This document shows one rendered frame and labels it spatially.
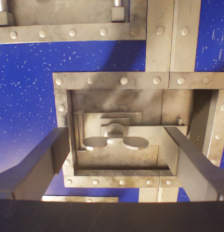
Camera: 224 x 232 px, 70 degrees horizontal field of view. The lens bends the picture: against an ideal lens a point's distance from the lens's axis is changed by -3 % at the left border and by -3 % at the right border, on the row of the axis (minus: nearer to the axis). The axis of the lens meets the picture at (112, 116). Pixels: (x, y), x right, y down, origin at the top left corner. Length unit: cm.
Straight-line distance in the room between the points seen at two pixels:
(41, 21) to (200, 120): 19
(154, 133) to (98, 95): 7
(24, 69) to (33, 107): 4
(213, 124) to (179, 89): 5
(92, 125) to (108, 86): 5
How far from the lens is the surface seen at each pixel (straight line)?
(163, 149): 16
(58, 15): 19
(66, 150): 16
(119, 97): 17
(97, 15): 18
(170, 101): 18
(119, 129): 17
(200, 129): 20
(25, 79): 18
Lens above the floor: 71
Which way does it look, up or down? 16 degrees up
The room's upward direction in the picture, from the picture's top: 179 degrees clockwise
